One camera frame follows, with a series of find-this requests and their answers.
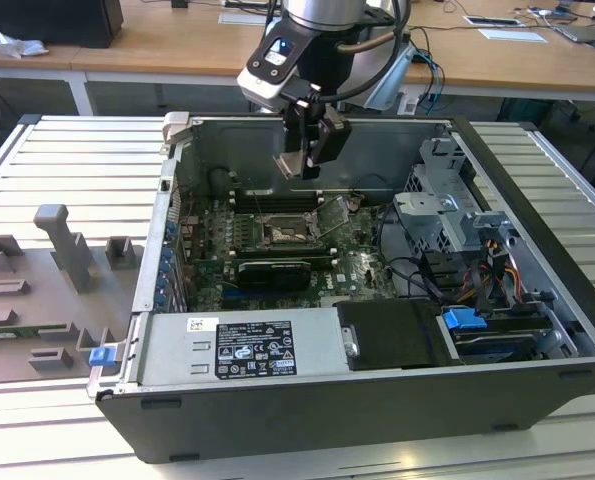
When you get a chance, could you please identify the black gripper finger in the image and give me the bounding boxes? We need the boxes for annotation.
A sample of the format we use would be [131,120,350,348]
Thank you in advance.
[300,106,354,182]
[282,99,312,156]

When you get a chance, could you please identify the silver CPU plate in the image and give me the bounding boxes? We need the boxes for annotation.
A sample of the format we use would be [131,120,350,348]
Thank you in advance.
[272,151,304,180]

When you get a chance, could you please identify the metal socket cover frame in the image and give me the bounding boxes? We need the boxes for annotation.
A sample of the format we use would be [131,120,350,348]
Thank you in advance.
[309,196,352,240]

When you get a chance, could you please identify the black RAM slot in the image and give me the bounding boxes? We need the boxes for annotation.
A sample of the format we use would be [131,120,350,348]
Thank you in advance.
[231,253,338,265]
[231,246,336,257]
[230,198,325,211]
[230,189,324,202]

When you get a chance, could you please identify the black CPU socket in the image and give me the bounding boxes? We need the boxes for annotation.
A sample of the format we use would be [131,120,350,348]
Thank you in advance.
[259,212,328,250]

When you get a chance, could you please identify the blue expansion slot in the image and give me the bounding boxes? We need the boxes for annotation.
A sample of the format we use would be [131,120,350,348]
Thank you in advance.
[220,287,259,309]

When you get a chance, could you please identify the silver metal disk bay cage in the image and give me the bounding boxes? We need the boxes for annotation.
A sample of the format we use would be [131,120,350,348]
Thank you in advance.
[391,134,522,257]

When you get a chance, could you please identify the grey case latch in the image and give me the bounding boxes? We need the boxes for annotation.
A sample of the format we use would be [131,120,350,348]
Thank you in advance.
[161,111,194,147]

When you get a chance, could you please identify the green motherboard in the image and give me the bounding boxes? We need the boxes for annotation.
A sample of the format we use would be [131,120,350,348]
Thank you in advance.
[176,191,403,311]

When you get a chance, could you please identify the wooden desk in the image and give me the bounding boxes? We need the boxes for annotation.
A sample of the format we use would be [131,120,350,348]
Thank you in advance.
[0,0,595,117]

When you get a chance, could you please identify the black graphics card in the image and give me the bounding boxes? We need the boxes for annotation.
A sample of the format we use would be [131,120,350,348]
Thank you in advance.
[236,258,312,294]

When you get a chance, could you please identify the white paper sheet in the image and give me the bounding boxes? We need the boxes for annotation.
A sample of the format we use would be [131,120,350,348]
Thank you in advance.
[478,27,548,45]

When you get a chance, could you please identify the black plastic shroud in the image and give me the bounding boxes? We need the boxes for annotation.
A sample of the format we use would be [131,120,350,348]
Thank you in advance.
[336,299,454,372]

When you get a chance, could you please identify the hard disk in blue carrier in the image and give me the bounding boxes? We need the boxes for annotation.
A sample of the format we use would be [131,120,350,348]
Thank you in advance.
[439,307,554,365]

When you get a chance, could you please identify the grey power supply unit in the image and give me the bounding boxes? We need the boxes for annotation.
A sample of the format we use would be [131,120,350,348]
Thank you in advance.
[136,307,354,386]

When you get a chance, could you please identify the grey laptop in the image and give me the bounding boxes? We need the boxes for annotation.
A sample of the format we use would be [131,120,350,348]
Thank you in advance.
[554,22,595,44]

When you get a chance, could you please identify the black monitor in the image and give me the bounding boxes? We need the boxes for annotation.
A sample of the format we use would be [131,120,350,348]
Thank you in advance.
[0,0,125,50]

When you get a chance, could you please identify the black open PC case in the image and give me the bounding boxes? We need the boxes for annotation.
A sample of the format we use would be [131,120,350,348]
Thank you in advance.
[87,112,595,464]

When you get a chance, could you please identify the crumpled white paper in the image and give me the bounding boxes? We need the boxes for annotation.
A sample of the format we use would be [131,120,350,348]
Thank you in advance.
[0,27,49,57]

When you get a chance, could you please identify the grey parts rack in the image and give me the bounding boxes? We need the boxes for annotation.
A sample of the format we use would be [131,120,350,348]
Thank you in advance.
[0,202,146,386]

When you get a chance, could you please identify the green RAM stick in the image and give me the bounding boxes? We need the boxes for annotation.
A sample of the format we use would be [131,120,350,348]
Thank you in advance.
[0,324,71,339]

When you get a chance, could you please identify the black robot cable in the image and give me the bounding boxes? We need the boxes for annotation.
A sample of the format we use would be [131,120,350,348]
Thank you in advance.
[300,0,414,107]

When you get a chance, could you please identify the thin black wire loop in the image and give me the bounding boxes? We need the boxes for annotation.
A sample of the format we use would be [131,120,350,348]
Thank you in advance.
[350,171,397,195]

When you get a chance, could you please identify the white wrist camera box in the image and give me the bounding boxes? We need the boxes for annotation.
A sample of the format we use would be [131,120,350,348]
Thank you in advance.
[235,33,309,102]

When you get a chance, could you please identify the dark flat data wire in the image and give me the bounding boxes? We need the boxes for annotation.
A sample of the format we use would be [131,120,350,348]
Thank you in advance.
[375,202,392,262]

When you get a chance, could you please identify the grey desk cable hatch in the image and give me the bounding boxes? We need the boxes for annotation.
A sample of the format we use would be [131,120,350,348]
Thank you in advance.
[218,10,278,26]
[464,14,521,28]

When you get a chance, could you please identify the blue cable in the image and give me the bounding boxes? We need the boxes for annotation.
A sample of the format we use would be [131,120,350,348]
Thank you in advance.
[419,47,446,109]

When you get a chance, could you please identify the thick black drive wire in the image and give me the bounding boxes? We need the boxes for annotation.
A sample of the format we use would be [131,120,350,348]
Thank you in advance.
[420,248,479,302]

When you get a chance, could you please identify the blue tabbed slot bracket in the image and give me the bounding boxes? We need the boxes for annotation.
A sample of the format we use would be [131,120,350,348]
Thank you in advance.
[156,219,181,314]

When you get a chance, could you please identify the yellow red black wires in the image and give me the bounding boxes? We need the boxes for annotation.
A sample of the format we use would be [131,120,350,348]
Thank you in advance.
[476,238,524,312]

